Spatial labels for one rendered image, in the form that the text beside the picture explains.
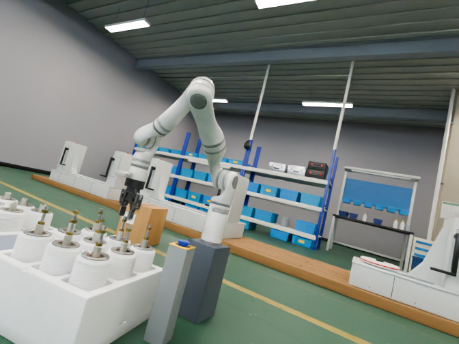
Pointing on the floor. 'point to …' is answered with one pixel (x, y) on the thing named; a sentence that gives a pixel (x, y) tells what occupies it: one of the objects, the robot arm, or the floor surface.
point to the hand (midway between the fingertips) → (126, 213)
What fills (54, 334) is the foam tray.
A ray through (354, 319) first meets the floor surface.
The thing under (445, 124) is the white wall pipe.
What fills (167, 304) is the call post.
